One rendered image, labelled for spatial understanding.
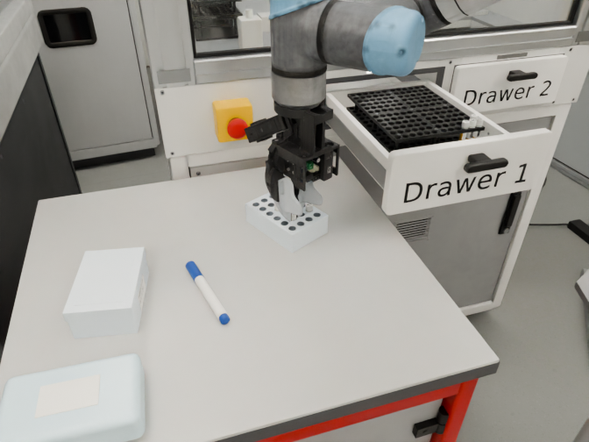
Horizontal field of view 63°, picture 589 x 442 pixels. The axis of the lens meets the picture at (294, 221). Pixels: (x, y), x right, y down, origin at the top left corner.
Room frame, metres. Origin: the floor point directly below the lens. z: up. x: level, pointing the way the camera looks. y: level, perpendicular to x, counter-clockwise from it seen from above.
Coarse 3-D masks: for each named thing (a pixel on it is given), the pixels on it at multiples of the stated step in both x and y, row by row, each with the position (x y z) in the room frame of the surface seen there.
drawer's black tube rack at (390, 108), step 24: (360, 96) 0.94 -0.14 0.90; (384, 96) 0.94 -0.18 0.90; (408, 96) 0.94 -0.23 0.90; (432, 96) 0.94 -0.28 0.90; (360, 120) 0.89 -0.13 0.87; (384, 120) 0.83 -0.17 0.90; (408, 120) 0.83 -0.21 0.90; (432, 120) 0.83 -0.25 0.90; (456, 120) 0.83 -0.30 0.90; (384, 144) 0.79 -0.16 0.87; (408, 144) 0.79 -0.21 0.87; (432, 144) 0.79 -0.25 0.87
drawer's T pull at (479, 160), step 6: (468, 156) 0.67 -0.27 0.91; (474, 156) 0.67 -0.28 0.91; (480, 156) 0.67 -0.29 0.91; (486, 156) 0.67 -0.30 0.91; (474, 162) 0.65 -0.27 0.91; (480, 162) 0.65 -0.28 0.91; (486, 162) 0.65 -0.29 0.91; (492, 162) 0.65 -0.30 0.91; (498, 162) 0.65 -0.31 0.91; (504, 162) 0.65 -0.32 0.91; (468, 168) 0.63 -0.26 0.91; (474, 168) 0.64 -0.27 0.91; (480, 168) 0.64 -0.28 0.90; (486, 168) 0.64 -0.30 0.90; (492, 168) 0.65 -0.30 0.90
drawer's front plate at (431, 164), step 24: (456, 144) 0.68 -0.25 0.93; (480, 144) 0.68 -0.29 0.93; (504, 144) 0.69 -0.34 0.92; (528, 144) 0.71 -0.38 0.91; (408, 168) 0.64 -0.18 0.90; (432, 168) 0.66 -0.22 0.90; (456, 168) 0.67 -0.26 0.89; (504, 168) 0.70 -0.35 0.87; (528, 168) 0.71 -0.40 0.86; (384, 192) 0.65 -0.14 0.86; (408, 192) 0.65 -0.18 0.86; (432, 192) 0.66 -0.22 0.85; (456, 192) 0.67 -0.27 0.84; (480, 192) 0.69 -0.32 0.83; (504, 192) 0.70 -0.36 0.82
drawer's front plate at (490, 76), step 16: (480, 64) 1.06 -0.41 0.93; (496, 64) 1.06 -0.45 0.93; (512, 64) 1.07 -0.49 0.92; (528, 64) 1.09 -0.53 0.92; (544, 64) 1.10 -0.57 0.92; (560, 64) 1.11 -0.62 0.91; (464, 80) 1.04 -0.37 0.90; (480, 80) 1.05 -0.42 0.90; (496, 80) 1.06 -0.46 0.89; (528, 80) 1.09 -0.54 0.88; (544, 80) 1.10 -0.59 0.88; (560, 80) 1.12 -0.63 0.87; (464, 96) 1.04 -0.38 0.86; (496, 96) 1.07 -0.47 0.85; (512, 96) 1.08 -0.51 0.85; (528, 96) 1.09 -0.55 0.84; (544, 96) 1.11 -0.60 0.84
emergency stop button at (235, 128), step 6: (234, 120) 0.84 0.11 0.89; (240, 120) 0.84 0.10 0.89; (228, 126) 0.84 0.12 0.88; (234, 126) 0.83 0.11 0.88; (240, 126) 0.84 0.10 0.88; (246, 126) 0.84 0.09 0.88; (228, 132) 0.84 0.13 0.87; (234, 132) 0.83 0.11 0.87; (240, 132) 0.84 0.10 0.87; (234, 138) 0.84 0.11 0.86; (240, 138) 0.84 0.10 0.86
